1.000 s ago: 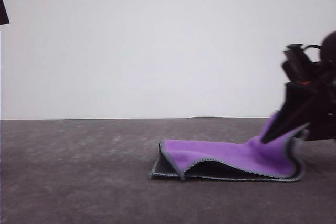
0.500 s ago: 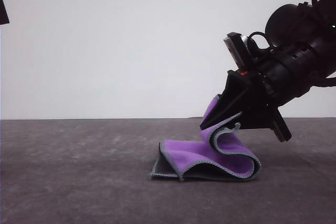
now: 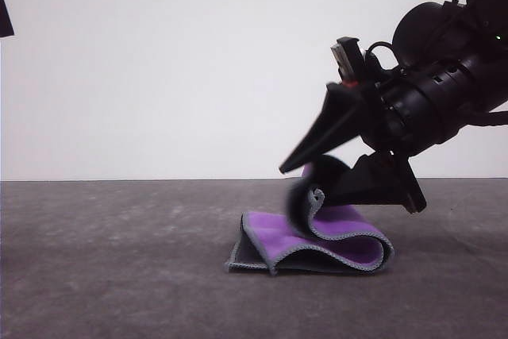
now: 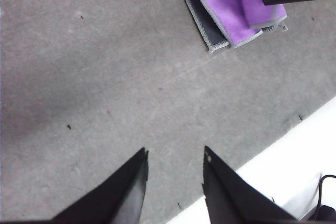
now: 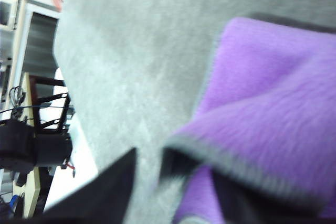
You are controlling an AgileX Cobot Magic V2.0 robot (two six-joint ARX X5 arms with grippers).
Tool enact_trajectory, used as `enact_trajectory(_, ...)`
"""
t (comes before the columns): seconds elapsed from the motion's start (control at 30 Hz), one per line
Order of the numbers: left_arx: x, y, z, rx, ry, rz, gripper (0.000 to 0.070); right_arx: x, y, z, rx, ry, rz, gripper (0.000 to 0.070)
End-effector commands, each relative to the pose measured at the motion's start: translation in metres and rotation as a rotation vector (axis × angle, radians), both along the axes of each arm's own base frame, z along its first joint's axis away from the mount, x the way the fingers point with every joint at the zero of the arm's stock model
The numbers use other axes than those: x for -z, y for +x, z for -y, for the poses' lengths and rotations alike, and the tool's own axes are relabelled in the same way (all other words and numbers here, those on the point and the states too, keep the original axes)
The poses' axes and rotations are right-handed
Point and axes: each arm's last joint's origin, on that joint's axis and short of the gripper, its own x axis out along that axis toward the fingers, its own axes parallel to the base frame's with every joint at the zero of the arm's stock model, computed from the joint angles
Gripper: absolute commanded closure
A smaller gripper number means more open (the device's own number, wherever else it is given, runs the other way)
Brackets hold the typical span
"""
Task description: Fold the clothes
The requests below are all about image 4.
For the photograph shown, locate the black box device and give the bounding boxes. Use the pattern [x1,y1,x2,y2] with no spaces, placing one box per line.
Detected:
[308,204,336,222]

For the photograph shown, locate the grey table cloth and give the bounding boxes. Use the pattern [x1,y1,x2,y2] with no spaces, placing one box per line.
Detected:
[0,0,336,224]

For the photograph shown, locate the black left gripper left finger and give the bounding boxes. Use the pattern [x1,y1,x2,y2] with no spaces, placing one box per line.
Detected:
[51,147,149,224]

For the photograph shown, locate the thin black cable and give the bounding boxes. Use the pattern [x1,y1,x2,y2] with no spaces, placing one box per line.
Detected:
[313,173,336,213]

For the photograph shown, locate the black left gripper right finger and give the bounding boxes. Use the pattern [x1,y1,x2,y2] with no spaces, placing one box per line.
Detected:
[201,145,299,224]

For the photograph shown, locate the purple towel with grey hem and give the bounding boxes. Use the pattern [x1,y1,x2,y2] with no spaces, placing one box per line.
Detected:
[177,0,289,54]

